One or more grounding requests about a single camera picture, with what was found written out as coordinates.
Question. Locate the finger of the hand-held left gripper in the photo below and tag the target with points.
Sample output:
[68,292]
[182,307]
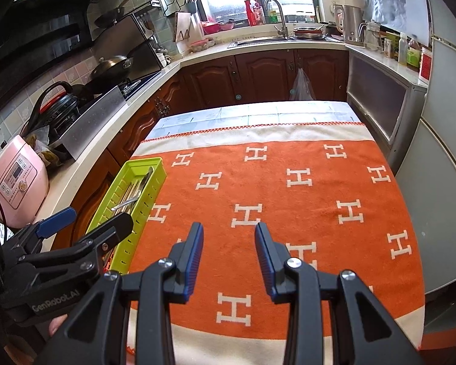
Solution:
[57,218]
[114,224]

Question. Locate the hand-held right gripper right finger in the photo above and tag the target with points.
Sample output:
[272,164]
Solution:
[264,258]

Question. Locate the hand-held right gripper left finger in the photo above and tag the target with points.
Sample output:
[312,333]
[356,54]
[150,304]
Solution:
[195,266]

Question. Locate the cream red-striped chopstick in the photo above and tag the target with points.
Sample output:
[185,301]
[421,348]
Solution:
[112,259]

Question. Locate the green plastic utensil tray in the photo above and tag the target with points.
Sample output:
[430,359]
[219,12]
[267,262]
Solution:
[152,182]

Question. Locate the person's left hand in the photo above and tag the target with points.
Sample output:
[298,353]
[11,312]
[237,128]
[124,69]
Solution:
[57,325]

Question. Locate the pink rice cooker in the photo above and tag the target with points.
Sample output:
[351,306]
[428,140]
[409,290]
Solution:
[19,175]

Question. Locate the orange printed blanket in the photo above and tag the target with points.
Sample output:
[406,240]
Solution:
[288,205]

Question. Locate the steel splash guard plate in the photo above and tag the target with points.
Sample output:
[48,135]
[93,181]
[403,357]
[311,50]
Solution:
[95,121]

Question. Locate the black pressure cooker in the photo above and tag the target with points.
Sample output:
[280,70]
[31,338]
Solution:
[60,106]

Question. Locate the pale checked tablecloth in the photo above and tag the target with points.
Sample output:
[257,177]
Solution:
[250,116]

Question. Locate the black wok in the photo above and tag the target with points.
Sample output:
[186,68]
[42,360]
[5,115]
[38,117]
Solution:
[110,66]

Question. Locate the hanging clear plastic bag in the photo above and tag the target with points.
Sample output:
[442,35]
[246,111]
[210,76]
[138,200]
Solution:
[302,87]

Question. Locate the brown wooden kitchen cabinets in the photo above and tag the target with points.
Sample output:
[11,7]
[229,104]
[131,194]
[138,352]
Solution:
[262,72]

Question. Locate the black range hood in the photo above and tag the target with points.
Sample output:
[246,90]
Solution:
[41,26]

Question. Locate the hanging frying pan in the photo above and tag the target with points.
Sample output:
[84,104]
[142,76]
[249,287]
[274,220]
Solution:
[112,17]

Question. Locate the wooden cutting board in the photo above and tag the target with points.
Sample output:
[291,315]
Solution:
[190,30]

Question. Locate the steel kitchen sink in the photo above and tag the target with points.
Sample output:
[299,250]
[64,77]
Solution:
[258,42]

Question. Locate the pink plastic basin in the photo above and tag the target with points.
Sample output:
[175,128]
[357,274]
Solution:
[216,27]

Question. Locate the stack of dishes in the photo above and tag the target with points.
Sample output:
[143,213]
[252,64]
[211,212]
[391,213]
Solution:
[307,33]

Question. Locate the grey refrigerator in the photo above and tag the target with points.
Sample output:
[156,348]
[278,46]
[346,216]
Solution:
[448,121]

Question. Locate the steel kitchen faucet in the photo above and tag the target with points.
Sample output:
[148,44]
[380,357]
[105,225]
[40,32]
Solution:
[282,19]

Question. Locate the green dish soap bottle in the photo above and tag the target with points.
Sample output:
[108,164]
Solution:
[273,17]

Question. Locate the red bottle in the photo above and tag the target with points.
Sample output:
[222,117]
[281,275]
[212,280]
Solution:
[249,15]

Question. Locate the glass pitcher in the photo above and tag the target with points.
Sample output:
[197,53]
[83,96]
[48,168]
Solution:
[371,36]

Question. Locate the steel electric kettle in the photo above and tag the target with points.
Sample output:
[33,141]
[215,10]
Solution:
[351,26]

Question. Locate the clear plastic bottle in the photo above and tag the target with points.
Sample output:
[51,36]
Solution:
[403,49]

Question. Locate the red canister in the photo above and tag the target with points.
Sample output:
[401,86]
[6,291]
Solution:
[425,64]

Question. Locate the cooking oil bottle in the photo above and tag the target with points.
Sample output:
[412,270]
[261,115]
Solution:
[414,55]

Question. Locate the translucent plastic sheet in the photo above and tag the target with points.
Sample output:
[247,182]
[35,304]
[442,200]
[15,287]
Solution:
[399,0]

